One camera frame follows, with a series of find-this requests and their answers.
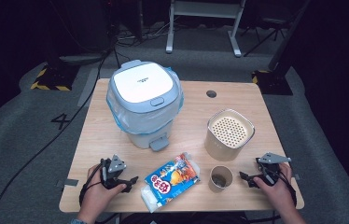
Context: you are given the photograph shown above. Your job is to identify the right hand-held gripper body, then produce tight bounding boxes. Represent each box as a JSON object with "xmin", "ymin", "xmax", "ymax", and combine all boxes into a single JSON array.
[{"xmin": 255, "ymin": 151, "xmax": 292, "ymax": 187}]

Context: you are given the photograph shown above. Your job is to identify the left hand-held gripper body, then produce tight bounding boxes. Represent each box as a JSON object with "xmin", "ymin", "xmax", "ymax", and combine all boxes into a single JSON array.
[{"xmin": 100, "ymin": 154, "xmax": 130, "ymax": 190}]

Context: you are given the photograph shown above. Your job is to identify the brown paper cup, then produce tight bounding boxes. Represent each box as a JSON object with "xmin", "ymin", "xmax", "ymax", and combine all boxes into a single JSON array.
[{"xmin": 208, "ymin": 165, "xmax": 234, "ymax": 193}]

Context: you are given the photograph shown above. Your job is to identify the blue orange snack packet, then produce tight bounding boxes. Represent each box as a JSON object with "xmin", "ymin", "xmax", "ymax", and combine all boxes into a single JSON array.
[{"xmin": 140, "ymin": 151, "xmax": 202, "ymax": 214}]

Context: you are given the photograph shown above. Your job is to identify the beige container with strainer top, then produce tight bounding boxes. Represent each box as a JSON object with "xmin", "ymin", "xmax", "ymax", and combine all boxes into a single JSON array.
[{"xmin": 203, "ymin": 108, "xmax": 256, "ymax": 162}]

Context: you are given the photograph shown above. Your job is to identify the white blue pedal trash bin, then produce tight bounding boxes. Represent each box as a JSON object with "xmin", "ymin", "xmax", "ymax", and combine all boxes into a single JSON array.
[{"xmin": 105, "ymin": 59, "xmax": 185, "ymax": 152}]

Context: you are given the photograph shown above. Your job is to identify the person's right hand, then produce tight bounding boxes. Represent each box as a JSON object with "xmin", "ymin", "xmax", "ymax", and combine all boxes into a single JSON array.
[{"xmin": 252, "ymin": 163, "xmax": 297, "ymax": 214}]

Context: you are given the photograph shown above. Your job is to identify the person's left hand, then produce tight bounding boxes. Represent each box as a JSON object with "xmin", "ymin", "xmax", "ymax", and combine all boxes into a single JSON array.
[{"xmin": 78, "ymin": 164, "xmax": 127, "ymax": 216}]

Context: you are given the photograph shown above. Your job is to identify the grey tape piece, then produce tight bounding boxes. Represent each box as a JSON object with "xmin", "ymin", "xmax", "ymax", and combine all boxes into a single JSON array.
[{"xmin": 56, "ymin": 178, "xmax": 79, "ymax": 189}]

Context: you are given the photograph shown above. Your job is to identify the clear blue plastic bin liner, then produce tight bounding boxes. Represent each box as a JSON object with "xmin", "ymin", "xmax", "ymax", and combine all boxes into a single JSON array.
[{"xmin": 105, "ymin": 66, "xmax": 185, "ymax": 135}]

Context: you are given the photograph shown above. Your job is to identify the person's dark clothing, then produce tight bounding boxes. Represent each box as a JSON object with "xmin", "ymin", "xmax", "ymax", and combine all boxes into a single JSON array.
[{"xmin": 119, "ymin": 211, "xmax": 252, "ymax": 224}]

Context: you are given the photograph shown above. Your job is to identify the stand with striped base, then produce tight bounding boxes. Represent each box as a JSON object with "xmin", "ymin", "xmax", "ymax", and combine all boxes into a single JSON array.
[
  {"xmin": 251, "ymin": 0, "xmax": 313, "ymax": 96},
  {"xmin": 30, "ymin": 46, "xmax": 81, "ymax": 92}
]

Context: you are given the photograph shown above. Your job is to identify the grey floor tape strip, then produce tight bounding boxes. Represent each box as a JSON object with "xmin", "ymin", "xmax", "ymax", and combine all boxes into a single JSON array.
[{"xmin": 77, "ymin": 67, "xmax": 102, "ymax": 108}]

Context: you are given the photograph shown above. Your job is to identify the black tripod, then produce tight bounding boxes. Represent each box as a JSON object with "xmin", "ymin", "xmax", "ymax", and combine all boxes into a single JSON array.
[{"xmin": 242, "ymin": 15, "xmax": 292, "ymax": 58}]

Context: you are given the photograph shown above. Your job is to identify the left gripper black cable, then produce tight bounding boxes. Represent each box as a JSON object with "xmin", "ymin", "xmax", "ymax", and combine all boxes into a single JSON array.
[{"xmin": 78, "ymin": 160, "xmax": 105, "ymax": 207}]

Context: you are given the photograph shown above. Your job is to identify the long black floor cable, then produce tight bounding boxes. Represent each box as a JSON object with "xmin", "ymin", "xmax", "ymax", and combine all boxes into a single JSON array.
[{"xmin": 0, "ymin": 49, "xmax": 116, "ymax": 217}]

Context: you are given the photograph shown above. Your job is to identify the white metal desk frame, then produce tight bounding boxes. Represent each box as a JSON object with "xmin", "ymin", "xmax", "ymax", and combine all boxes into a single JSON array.
[{"xmin": 165, "ymin": 0, "xmax": 247, "ymax": 58}]

